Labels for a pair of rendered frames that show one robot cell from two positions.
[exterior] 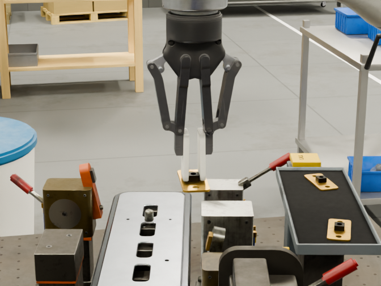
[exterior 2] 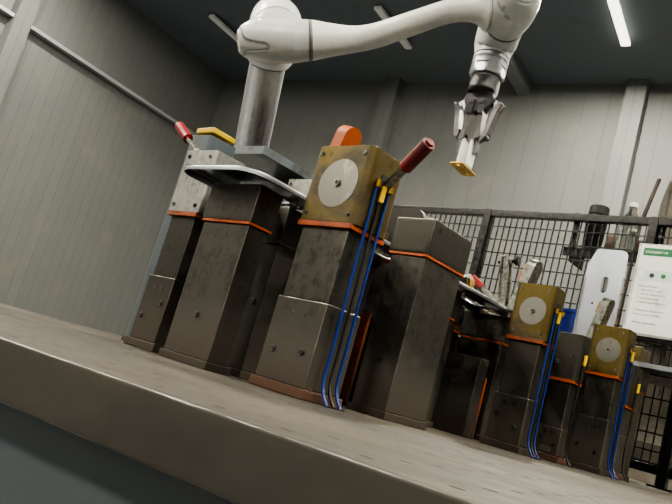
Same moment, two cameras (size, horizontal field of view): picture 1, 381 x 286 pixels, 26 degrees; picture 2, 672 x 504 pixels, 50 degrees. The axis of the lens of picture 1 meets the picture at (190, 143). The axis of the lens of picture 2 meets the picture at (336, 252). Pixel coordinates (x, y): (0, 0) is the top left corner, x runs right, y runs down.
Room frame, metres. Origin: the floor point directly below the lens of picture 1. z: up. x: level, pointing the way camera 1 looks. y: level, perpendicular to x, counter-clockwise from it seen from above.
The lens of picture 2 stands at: (2.50, 0.98, 0.73)
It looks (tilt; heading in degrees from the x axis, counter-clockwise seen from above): 10 degrees up; 223
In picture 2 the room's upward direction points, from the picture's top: 16 degrees clockwise
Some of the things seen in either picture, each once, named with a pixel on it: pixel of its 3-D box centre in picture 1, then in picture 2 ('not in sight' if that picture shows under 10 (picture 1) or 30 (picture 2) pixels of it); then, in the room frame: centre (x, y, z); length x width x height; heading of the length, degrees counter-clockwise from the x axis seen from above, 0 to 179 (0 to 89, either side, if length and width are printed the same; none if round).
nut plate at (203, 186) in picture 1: (193, 177); (463, 167); (1.10, 0.00, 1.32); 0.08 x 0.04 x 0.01; 7
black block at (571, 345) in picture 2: not in sight; (566, 399); (0.89, 0.28, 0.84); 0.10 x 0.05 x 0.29; 90
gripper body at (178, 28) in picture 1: (194, 44); (481, 96); (1.10, 0.00, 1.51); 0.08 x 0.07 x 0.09; 97
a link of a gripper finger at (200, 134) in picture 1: (201, 154); (462, 154); (1.10, -0.02, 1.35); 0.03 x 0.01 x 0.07; 7
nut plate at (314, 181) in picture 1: (321, 179); not in sight; (1.50, -0.25, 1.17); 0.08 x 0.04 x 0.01; 16
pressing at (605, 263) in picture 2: not in sight; (598, 303); (0.43, 0.11, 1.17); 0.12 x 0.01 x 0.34; 90
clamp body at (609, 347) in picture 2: not in sight; (606, 400); (0.75, 0.32, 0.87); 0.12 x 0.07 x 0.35; 90
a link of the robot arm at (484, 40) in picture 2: not in sight; (499, 28); (1.11, 0.00, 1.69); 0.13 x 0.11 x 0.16; 43
